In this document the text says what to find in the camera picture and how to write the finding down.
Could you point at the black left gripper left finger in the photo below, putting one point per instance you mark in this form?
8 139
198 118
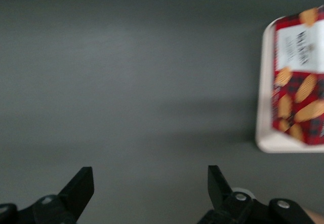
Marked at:
73 196

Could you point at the beige rectangular tray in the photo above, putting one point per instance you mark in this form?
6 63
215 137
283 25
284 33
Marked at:
264 107

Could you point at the red cookie box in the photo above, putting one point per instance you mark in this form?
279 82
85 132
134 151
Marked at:
298 87

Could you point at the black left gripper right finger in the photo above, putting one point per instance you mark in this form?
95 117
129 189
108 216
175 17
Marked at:
222 196

